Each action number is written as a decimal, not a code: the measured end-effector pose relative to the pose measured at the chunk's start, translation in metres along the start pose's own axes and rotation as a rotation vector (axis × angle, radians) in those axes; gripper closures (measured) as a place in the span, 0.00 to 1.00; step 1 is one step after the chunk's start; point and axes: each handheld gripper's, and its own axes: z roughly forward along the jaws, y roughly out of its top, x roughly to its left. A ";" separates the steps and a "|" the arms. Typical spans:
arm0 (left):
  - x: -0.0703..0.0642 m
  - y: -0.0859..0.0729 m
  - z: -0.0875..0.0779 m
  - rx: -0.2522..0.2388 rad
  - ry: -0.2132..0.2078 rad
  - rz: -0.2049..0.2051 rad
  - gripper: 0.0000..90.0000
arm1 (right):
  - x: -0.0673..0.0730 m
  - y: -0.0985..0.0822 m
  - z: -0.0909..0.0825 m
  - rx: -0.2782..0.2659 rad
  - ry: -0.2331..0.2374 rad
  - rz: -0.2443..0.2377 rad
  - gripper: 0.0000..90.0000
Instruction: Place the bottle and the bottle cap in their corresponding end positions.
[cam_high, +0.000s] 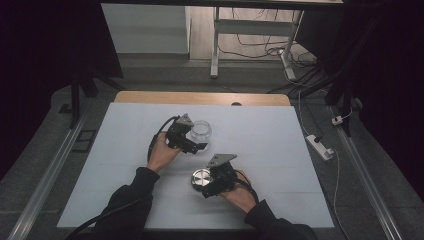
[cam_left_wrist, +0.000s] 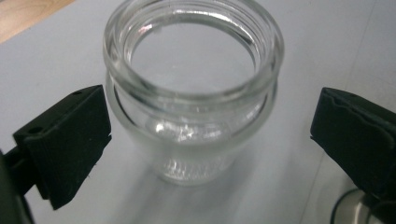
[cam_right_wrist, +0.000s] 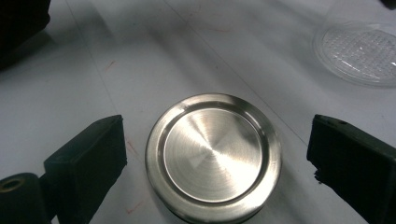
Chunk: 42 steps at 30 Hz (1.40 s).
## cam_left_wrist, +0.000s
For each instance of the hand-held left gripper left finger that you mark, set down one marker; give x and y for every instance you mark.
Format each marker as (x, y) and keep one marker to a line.
(65, 146)

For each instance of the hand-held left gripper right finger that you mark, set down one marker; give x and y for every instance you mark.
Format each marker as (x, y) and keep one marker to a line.
(355, 143)

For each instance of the round metal jar lid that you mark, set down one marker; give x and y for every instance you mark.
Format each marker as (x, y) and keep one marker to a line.
(351, 208)

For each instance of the clear glass jar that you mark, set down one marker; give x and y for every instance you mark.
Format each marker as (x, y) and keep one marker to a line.
(193, 93)

